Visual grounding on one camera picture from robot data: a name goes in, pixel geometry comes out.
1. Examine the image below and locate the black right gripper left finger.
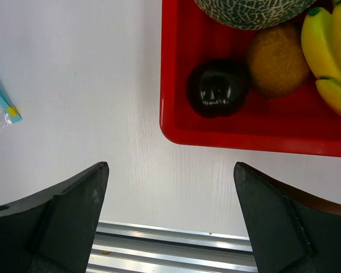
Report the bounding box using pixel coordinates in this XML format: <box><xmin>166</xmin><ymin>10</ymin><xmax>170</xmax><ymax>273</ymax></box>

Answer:
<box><xmin>0</xmin><ymin>162</ymin><xmax>109</xmax><ymax>272</ymax></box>

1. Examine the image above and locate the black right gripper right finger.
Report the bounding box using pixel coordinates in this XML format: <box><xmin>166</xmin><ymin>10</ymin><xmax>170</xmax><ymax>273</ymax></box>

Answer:
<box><xmin>234</xmin><ymin>162</ymin><xmax>341</xmax><ymax>272</ymax></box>

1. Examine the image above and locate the aluminium front rail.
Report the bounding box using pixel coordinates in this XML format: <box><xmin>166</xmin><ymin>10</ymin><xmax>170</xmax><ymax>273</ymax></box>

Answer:
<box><xmin>86</xmin><ymin>221</ymin><xmax>257</xmax><ymax>272</ymax></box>

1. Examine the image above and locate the green netted melon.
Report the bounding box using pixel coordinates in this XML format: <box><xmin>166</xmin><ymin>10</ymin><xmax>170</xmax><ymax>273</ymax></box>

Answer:
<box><xmin>195</xmin><ymin>0</ymin><xmax>315</xmax><ymax>30</ymax></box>

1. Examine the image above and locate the brown kiwi fruit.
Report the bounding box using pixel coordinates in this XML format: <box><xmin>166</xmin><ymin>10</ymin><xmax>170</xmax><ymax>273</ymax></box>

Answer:
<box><xmin>246</xmin><ymin>24</ymin><xmax>310</xmax><ymax>99</ymax></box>

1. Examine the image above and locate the yellow banana bunch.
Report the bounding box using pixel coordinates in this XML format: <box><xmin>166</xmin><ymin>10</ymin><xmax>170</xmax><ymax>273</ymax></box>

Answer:
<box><xmin>301</xmin><ymin>1</ymin><xmax>341</xmax><ymax>116</ymax></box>

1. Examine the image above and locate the red plastic tray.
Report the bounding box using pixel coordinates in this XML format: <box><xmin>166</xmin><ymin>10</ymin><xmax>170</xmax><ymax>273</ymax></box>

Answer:
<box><xmin>160</xmin><ymin>1</ymin><xmax>341</xmax><ymax>157</ymax></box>

